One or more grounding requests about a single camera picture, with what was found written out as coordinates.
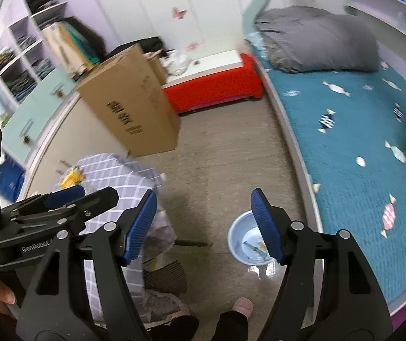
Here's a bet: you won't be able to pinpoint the grey fuzzy slipper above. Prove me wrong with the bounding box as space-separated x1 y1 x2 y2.
142 289 190 328

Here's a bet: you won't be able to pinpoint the black cloth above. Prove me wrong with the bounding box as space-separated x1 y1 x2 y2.
137 37 165 53

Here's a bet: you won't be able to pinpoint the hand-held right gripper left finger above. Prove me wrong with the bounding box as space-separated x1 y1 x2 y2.
15 189 158 341

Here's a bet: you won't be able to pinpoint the blue box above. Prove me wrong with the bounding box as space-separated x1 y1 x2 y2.
0 155 26 202

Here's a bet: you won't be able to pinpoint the white shelf unit with clothes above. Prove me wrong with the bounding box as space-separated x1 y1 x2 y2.
0 0 70 114

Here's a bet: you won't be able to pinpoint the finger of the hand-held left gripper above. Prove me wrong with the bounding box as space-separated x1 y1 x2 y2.
0 184 86 217
14 186 120 237

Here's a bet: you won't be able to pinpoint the green wrapper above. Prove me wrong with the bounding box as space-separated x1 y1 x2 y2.
243 241 270 258

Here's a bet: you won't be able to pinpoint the white wardrobe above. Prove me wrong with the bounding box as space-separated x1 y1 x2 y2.
82 0 250 63

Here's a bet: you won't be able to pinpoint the white cabinet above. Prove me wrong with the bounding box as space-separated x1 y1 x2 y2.
24 92 132 201

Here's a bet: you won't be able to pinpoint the white plastic bag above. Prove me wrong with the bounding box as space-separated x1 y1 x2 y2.
162 50 190 76

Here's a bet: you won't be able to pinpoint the tall cardboard box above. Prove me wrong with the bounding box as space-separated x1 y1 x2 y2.
76 43 181 158

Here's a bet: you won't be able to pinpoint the round table with checked cloth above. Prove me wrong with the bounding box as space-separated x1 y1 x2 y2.
57 153 190 329

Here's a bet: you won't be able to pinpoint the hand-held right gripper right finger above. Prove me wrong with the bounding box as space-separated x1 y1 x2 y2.
250 188 393 341

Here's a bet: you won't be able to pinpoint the yellow snack packet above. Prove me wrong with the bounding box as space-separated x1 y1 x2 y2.
60 169 85 190

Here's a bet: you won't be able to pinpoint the mint green drawer unit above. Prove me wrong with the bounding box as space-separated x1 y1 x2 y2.
0 64 80 166

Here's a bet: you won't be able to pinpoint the grey duvet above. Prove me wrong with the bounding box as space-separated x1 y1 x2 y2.
254 6 380 74

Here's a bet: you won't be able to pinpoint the white bed frame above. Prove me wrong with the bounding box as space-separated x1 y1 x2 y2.
260 60 406 325

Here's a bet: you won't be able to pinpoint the leaning brown and teal boards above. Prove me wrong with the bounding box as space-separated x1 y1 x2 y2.
42 17 105 76

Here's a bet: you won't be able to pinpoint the light blue plastic basin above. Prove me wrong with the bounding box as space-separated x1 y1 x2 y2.
227 210 279 266

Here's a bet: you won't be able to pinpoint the dark floor mat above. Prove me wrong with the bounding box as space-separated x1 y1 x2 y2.
144 259 189 294

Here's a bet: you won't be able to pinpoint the red covered bench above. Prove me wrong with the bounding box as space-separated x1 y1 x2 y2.
163 50 264 114

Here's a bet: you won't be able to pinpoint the teal candy print blanket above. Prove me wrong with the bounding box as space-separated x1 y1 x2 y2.
246 32 406 307

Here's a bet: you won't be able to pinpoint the person's foot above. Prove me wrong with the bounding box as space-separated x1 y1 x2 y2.
214 297 254 341

